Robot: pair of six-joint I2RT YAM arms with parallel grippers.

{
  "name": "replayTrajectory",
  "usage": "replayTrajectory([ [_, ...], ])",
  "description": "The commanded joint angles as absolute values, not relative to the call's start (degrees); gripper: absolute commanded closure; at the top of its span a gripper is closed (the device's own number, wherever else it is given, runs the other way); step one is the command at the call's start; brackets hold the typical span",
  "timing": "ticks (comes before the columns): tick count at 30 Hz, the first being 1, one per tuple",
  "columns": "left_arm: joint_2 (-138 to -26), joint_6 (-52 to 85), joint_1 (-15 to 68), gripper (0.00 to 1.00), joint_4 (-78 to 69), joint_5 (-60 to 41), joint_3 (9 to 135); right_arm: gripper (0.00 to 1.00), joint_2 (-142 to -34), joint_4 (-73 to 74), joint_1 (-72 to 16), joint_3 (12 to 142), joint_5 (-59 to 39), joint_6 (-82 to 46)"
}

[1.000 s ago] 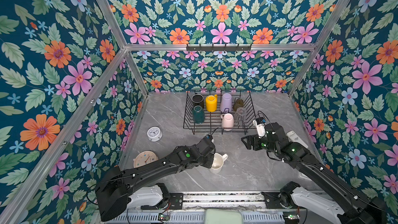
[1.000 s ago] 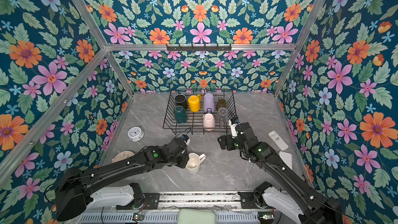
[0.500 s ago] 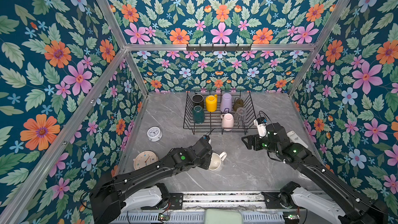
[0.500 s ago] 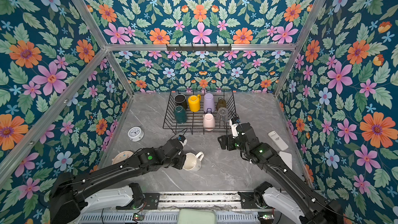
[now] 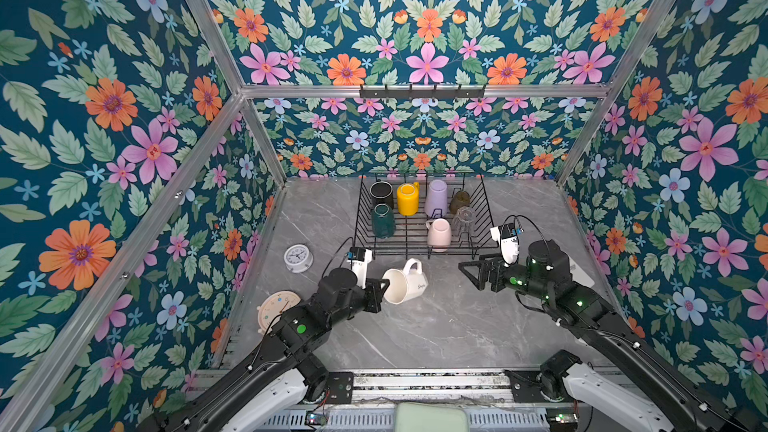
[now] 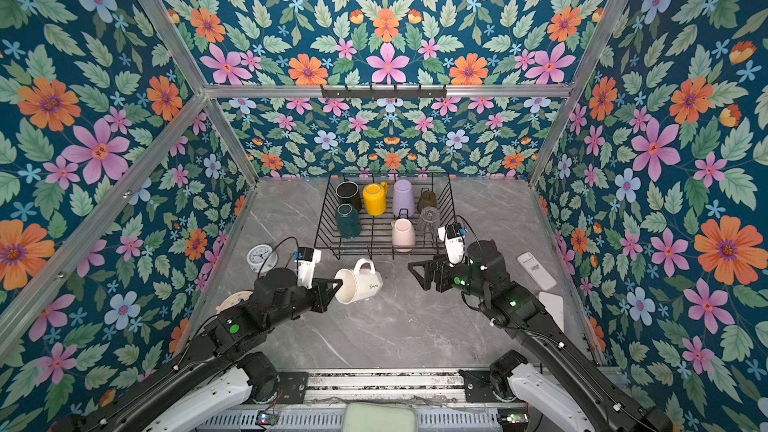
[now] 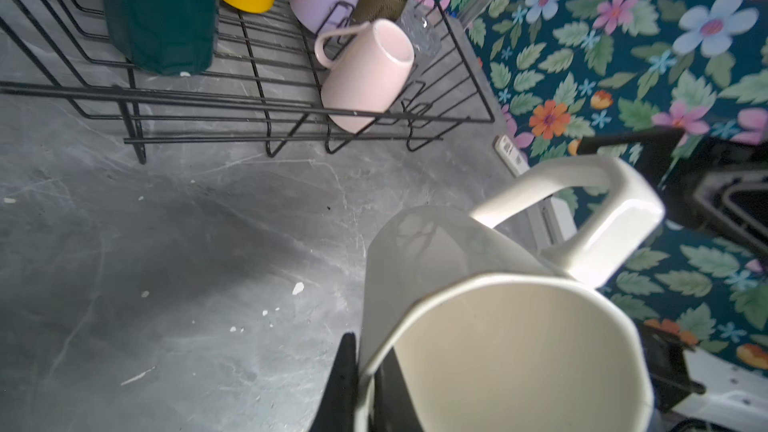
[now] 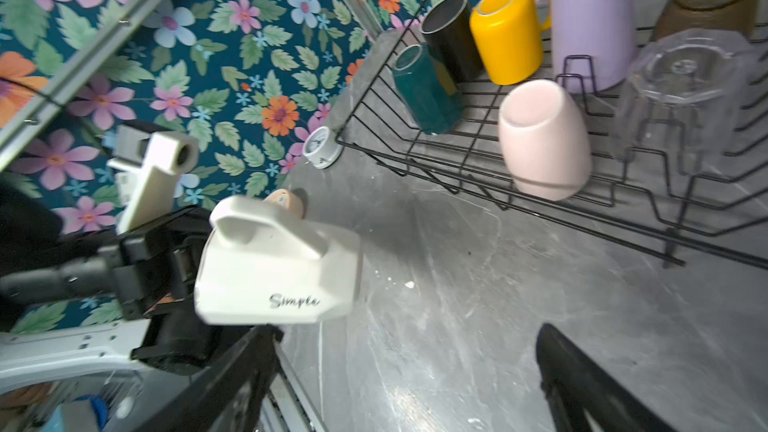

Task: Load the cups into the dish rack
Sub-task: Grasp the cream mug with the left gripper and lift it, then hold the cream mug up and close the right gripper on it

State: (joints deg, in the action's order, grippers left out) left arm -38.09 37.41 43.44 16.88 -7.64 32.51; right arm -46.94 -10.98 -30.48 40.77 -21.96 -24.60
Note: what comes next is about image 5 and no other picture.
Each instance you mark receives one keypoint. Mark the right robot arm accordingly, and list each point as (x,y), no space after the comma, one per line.
(665,400)

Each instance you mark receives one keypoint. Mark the small white alarm clock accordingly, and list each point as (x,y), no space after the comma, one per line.
(298,258)

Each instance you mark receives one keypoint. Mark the pink round clock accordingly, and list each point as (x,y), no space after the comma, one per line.
(273,306)

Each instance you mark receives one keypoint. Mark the black wall hook rail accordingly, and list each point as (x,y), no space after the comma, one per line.
(407,92)

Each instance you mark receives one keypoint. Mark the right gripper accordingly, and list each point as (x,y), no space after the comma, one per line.
(479,284)

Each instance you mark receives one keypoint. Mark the olive glass cup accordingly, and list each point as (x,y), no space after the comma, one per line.
(459,200)

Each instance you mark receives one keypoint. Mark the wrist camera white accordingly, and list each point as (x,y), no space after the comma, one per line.
(359,258)
(506,237)

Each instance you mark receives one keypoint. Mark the green cloth pad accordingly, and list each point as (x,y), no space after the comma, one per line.
(417,417)

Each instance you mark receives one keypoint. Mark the black wire dish rack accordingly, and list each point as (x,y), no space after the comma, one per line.
(424,216)

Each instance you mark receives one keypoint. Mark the green mug white inside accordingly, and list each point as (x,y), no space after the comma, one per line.
(383,222)

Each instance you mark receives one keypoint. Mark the lilac plastic cup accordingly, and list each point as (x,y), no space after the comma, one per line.
(436,203)

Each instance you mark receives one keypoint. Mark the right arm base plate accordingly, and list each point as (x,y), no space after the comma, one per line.
(529,386)

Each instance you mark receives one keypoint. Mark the white mug front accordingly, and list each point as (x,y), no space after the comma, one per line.
(407,283)

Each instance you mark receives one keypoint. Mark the black mug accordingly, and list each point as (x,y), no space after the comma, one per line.
(382,192)

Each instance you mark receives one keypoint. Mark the clear glass cup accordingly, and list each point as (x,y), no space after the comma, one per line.
(464,222)

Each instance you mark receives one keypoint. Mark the yellow mug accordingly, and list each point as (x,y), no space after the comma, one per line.
(408,197)

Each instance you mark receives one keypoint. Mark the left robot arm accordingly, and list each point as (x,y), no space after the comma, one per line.
(283,369)

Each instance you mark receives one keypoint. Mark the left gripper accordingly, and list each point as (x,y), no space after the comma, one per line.
(374,287)

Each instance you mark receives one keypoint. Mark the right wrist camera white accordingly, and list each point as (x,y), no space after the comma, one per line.
(506,237)

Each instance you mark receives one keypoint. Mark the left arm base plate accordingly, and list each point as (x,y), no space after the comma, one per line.
(339,388)

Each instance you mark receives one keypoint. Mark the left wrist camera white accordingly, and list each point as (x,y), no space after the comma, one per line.
(359,258)

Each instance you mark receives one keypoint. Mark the white remote control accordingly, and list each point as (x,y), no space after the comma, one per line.
(580,275)

